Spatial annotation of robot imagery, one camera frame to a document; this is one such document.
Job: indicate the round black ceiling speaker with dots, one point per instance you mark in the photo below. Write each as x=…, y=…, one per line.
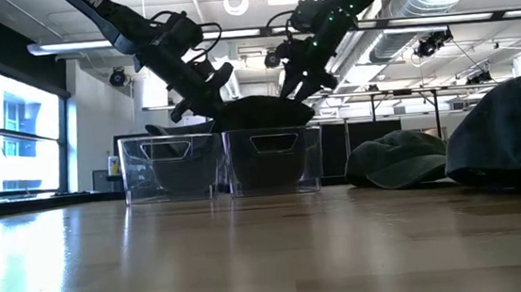
x=117, y=76
x=272, y=59

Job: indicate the dark grey baseball cap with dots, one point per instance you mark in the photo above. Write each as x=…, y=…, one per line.
x=394, y=158

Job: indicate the black partition panel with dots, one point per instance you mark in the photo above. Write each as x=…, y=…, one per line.
x=334, y=149

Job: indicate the black overhead truss rack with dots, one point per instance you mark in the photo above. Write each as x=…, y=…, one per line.
x=402, y=92

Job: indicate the light grey baseball cap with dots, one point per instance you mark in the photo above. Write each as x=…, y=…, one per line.
x=182, y=172

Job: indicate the clear plastic bin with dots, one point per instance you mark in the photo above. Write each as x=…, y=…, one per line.
x=318, y=160
x=128, y=195

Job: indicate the large black-framed window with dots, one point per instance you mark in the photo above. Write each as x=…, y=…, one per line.
x=23, y=138

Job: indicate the yellow white wipes canister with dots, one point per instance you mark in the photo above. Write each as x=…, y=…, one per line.
x=113, y=166

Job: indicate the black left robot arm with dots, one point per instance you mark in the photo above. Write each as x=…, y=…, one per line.
x=112, y=17

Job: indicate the small black ceiling camera rig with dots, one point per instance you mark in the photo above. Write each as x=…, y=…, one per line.
x=479, y=78

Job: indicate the charcoal baseball cap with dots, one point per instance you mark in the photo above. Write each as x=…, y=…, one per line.
x=262, y=113

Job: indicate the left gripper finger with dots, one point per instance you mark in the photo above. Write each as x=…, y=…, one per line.
x=220, y=104
x=210, y=110

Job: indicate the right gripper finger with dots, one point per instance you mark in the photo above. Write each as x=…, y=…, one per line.
x=310, y=90
x=290, y=82

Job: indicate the white ceiling pipe bundle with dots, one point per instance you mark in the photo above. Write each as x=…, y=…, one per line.
x=347, y=58

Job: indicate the long ceiling light bar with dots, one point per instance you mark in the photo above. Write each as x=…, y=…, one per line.
x=81, y=45

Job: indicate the black aluminium table frame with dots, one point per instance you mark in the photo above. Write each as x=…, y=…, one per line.
x=57, y=204

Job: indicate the blue-grey baseball cap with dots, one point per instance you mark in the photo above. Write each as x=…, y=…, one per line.
x=509, y=129

